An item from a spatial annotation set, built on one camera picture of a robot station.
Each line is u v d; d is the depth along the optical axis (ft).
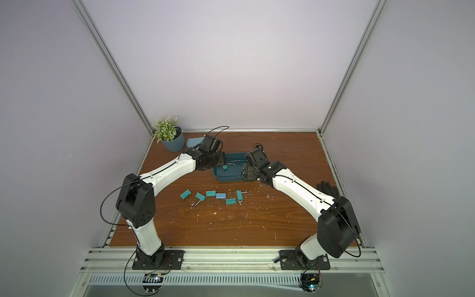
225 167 3.29
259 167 2.04
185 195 2.96
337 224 1.35
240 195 2.96
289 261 2.37
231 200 2.94
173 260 2.39
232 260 2.44
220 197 2.95
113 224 2.87
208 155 2.20
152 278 2.36
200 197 2.95
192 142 3.75
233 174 3.29
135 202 1.56
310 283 2.24
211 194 3.01
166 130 3.25
